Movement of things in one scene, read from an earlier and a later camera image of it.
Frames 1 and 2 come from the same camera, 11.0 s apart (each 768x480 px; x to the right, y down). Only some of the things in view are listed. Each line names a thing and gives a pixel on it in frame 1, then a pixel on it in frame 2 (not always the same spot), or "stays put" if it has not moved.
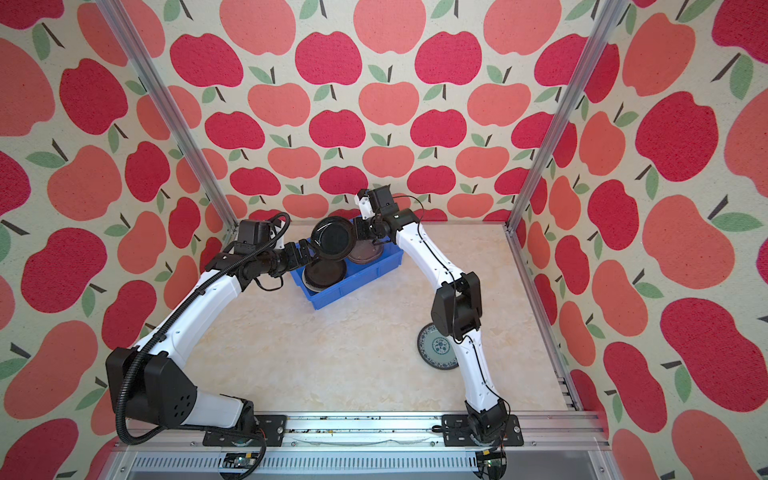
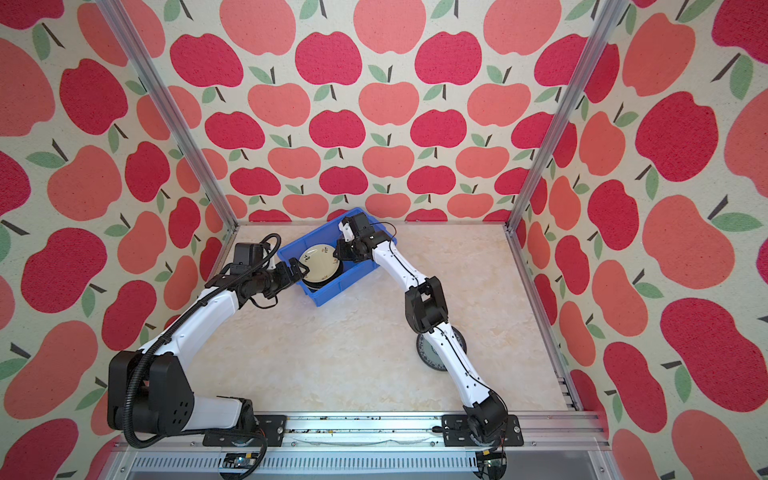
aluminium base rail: x=550 y=446 stays put
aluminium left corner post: x=123 y=26 stays put
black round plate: x=333 y=238 → x=314 y=286
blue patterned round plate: x=436 y=349 stays put
